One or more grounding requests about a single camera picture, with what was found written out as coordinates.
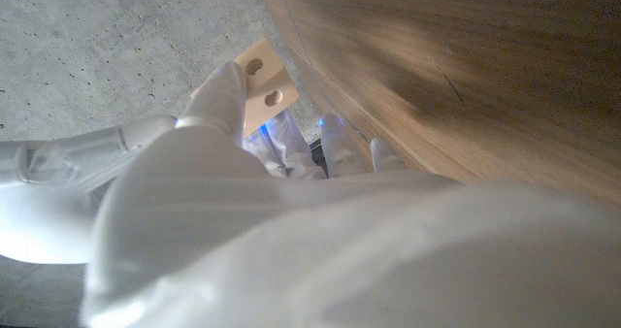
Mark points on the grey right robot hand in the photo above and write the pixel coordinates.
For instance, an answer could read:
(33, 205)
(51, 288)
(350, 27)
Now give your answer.
(121, 141)

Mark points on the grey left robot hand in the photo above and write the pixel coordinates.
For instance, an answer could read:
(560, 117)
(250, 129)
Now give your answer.
(291, 250)

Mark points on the small wooden block with holes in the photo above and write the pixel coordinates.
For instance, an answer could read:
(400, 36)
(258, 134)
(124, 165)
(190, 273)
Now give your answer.
(269, 88)

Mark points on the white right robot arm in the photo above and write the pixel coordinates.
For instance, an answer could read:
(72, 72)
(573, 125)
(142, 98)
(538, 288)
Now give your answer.
(39, 206)

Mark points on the black curtain backdrop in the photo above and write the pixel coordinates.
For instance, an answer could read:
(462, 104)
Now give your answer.
(317, 153)

